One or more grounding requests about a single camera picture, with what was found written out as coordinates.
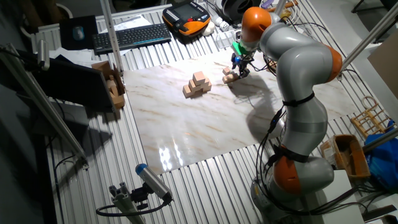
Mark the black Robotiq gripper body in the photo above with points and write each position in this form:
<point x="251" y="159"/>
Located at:
<point x="241" y="60"/>

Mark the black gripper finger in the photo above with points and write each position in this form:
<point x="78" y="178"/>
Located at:
<point x="241" y="72"/>
<point x="247" y="73"/>

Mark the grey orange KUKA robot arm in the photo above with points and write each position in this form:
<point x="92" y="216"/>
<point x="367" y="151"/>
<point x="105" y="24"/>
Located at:
<point x="298" y="71"/>

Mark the clear plastic box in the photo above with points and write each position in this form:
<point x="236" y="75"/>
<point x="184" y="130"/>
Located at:
<point x="224" y="40"/>

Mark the medium wooden cube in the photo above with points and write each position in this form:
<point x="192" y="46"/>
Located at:
<point x="186" y="91"/>
<point x="199" y="77"/>
<point x="192" y="85"/>
<point x="208" y="88"/>
<point x="206" y="83"/>

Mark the white plug adapter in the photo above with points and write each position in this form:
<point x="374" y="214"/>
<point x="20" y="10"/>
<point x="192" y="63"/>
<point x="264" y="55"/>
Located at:
<point x="219" y="21"/>

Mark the white egg shaped object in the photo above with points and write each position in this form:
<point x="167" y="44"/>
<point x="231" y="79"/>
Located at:
<point x="209" y="28"/>

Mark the black round spool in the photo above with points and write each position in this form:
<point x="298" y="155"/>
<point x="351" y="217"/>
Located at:
<point x="236" y="7"/>

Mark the white small labelled device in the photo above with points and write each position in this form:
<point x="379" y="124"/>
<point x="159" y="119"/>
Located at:
<point x="299" y="29"/>

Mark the orange black teach pendant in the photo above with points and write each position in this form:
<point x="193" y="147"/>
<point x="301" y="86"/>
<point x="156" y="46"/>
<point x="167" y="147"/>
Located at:
<point x="186" y="18"/>

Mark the marble pattern mat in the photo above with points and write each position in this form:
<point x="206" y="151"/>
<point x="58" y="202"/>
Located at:
<point x="186" y="124"/>

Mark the black computer keyboard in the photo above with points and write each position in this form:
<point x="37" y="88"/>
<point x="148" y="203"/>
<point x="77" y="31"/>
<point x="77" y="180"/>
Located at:
<point x="130" y="37"/>

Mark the white paper sheet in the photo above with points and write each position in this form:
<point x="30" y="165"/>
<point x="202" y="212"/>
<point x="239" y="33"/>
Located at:
<point x="130" y="21"/>
<point x="74" y="56"/>

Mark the wooden block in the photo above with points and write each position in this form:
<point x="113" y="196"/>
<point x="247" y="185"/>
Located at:
<point x="118" y="101"/>
<point x="111" y="84"/>

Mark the wooden rack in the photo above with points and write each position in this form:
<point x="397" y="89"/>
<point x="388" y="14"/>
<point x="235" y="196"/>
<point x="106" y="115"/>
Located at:
<point x="370" y="115"/>

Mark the brown cardboard box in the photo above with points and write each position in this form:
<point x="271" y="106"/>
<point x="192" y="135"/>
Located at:
<point x="104" y="67"/>

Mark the brown cardboard sheet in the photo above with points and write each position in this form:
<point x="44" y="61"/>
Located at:
<point x="387" y="68"/>

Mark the orange cardboard box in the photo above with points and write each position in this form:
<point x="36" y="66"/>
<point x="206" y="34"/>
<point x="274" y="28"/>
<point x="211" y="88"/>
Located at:
<point x="357" y="161"/>

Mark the blue bag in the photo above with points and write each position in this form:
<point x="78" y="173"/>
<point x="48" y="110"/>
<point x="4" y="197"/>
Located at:
<point x="384" y="165"/>

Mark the dark computer mouse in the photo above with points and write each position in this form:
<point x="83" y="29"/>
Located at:
<point x="78" y="32"/>

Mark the black monitor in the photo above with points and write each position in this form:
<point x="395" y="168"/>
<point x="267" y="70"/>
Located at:
<point x="71" y="82"/>

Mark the black mouse pad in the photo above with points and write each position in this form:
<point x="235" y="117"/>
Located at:
<point x="66" y="40"/>

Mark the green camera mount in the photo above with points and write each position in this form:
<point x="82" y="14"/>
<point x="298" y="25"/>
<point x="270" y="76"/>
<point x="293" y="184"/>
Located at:
<point x="237" y="48"/>

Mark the aluminium upright post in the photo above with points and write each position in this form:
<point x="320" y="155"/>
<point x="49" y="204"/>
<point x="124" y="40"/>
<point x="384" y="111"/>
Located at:
<point x="280" y="4"/>

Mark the long aluminium frame bar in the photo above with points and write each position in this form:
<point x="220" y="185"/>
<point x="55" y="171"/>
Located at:
<point x="370" y="39"/>
<point x="46" y="104"/>

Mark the aluminium frame profile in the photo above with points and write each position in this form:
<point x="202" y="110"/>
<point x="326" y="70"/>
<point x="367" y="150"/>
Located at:
<point x="112" y="37"/>

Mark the silver depth camera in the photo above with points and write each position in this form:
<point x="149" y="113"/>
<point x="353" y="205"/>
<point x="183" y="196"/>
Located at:
<point x="154" y="182"/>

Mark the black camera bracket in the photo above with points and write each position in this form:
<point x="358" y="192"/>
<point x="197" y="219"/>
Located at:
<point x="140" y="196"/>

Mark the short aluminium profile mount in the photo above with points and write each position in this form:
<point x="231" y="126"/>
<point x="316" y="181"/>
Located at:
<point x="124" y="203"/>

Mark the grey upright depth camera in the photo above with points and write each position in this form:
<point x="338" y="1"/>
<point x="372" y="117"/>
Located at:
<point x="43" y="54"/>

